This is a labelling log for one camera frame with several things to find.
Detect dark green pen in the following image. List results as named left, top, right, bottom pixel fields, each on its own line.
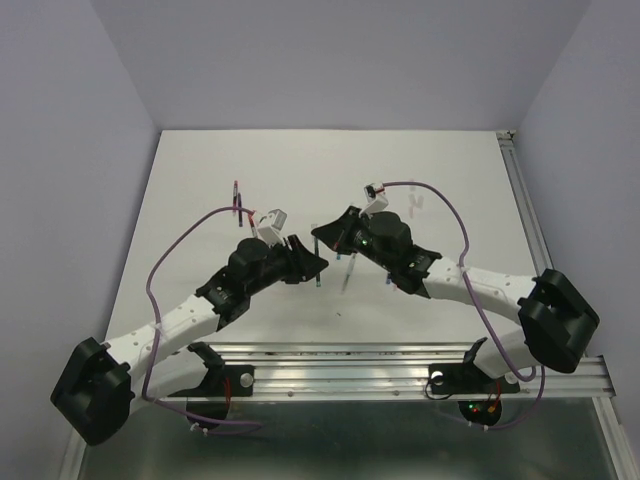
left=313, top=223, right=323, bottom=290

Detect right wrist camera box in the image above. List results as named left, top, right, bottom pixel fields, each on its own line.
left=360, top=182, right=389, bottom=217

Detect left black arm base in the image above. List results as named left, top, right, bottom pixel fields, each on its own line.
left=171, top=342, right=255, bottom=420

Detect magenta pen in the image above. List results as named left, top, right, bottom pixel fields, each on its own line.
left=232, top=180, right=239, bottom=216

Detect green white pen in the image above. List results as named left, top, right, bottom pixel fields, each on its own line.
left=341, top=252, right=358, bottom=294

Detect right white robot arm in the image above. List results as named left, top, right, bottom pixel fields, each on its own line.
left=311, top=207, right=600, bottom=390

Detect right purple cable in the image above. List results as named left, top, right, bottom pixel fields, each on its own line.
left=384, top=181, right=547, bottom=431

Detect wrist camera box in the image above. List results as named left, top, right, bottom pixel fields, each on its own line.
left=360, top=182, right=389, bottom=217
left=254, top=209, right=287, bottom=246

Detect aluminium right side rail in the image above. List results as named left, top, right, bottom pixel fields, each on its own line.
left=496, top=131, right=554, bottom=275

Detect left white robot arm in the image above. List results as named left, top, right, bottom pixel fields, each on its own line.
left=50, top=235, right=329, bottom=446

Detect aluminium front rail frame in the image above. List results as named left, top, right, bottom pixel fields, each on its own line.
left=109, top=340, right=615, bottom=403

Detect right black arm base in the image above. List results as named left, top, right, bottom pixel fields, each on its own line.
left=423, top=337, right=520, bottom=428

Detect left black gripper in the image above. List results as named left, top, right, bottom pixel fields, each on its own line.
left=246, top=234, right=328, bottom=296

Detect purple pen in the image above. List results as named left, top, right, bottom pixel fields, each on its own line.
left=237, top=192, right=244, bottom=228

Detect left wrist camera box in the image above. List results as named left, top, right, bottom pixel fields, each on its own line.
left=254, top=209, right=287, bottom=246

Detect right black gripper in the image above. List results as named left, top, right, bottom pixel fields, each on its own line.
left=313, top=205, right=395, bottom=272

